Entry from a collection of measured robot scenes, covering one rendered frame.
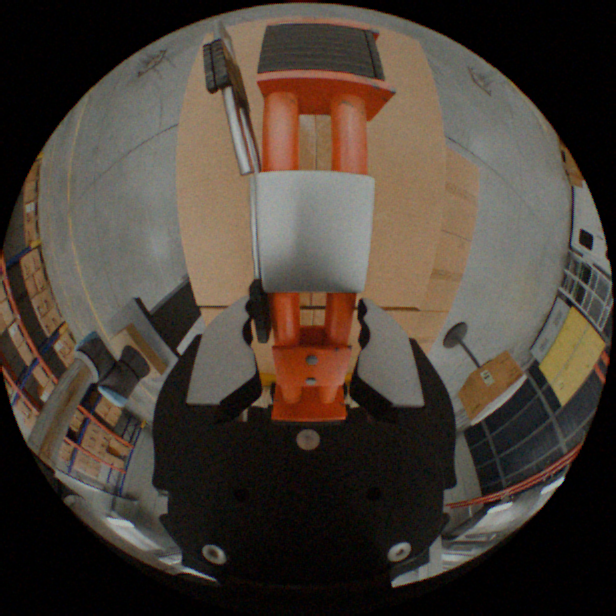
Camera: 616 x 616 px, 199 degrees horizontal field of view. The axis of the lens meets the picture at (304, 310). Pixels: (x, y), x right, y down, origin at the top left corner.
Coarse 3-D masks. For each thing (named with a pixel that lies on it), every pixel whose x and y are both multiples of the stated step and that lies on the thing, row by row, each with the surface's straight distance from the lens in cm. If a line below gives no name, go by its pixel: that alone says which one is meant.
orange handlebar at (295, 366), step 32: (288, 96) 13; (352, 96) 13; (288, 128) 11; (352, 128) 12; (288, 160) 11; (352, 160) 11; (288, 320) 12; (352, 320) 13; (288, 352) 14; (320, 352) 14; (288, 384) 17; (320, 384) 17
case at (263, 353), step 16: (208, 320) 34; (304, 320) 29; (320, 320) 29; (400, 320) 34; (416, 320) 36; (256, 336) 32; (272, 336) 32; (352, 336) 32; (256, 352) 35; (352, 352) 35; (272, 368) 38; (352, 368) 39
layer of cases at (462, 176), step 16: (448, 160) 92; (464, 160) 101; (448, 176) 90; (464, 176) 98; (448, 192) 88; (464, 192) 96; (448, 208) 88; (464, 208) 96; (448, 224) 88; (464, 224) 96; (448, 240) 89; (464, 240) 98; (448, 256) 92; (464, 256) 100; (432, 272) 88; (448, 272) 95; (432, 288) 92; (448, 288) 99; (432, 304) 97; (448, 304) 106; (432, 320) 104; (416, 336) 105; (432, 336) 114
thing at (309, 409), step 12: (276, 384) 23; (276, 396) 22; (312, 396) 22; (336, 396) 22; (276, 408) 21; (288, 408) 21; (300, 408) 21; (312, 408) 21; (324, 408) 21; (336, 408) 21; (348, 408) 22; (276, 420) 24; (288, 420) 24; (300, 420) 21; (312, 420) 21; (324, 420) 24; (336, 420) 24
